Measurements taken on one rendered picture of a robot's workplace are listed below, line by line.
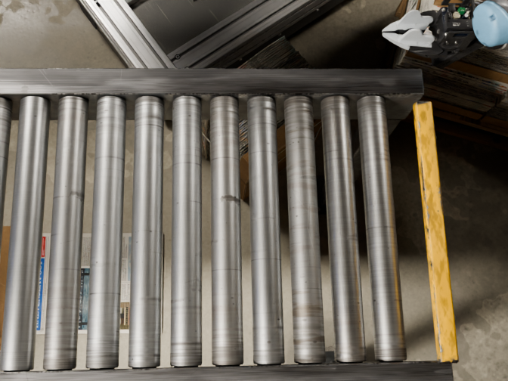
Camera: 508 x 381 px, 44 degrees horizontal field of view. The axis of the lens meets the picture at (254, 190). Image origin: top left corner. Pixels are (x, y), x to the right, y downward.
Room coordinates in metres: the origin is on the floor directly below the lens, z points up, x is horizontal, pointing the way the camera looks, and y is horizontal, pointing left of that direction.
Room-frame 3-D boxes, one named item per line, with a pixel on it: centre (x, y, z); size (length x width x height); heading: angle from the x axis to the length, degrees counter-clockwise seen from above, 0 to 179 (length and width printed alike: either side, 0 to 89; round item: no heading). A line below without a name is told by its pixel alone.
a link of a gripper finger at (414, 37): (0.63, -0.22, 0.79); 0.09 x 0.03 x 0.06; 102
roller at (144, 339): (0.19, 0.16, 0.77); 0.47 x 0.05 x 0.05; 12
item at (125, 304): (0.15, 0.38, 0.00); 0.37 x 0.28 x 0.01; 102
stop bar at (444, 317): (0.28, -0.30, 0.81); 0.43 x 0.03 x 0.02; 12
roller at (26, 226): (0.15, 0.35, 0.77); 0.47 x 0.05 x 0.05; 12
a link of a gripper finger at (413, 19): (0.66, -0.22, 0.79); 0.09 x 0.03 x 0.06; 102
